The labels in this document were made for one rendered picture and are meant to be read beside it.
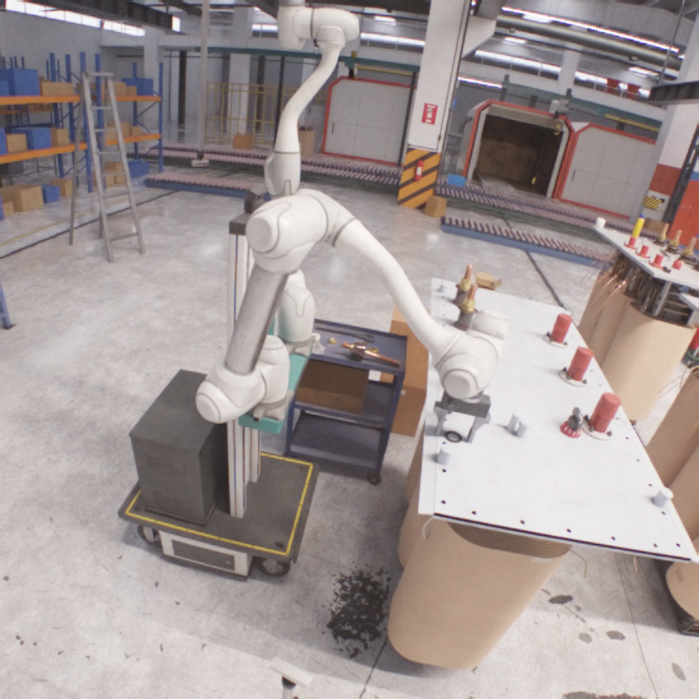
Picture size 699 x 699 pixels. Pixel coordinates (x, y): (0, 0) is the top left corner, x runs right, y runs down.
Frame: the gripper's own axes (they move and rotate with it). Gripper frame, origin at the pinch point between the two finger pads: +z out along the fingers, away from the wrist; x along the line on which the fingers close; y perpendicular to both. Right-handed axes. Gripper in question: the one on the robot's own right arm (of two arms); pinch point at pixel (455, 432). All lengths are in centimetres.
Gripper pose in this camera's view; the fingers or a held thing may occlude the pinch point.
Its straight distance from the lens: 133.5
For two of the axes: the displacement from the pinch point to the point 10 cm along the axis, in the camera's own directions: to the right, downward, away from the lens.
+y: -2.0, 5.0, -8.4
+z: -1.2, 8.4, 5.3
